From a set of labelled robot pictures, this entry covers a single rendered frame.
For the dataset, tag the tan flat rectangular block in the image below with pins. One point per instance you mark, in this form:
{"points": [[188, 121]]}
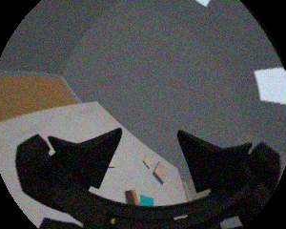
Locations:
{"points": [[160, 172]]}

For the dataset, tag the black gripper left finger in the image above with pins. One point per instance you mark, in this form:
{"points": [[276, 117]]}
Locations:
{"points": [[92, 157]]}

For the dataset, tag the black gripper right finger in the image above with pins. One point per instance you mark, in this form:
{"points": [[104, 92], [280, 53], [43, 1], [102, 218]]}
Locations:
{"points": [[207, 162]]}

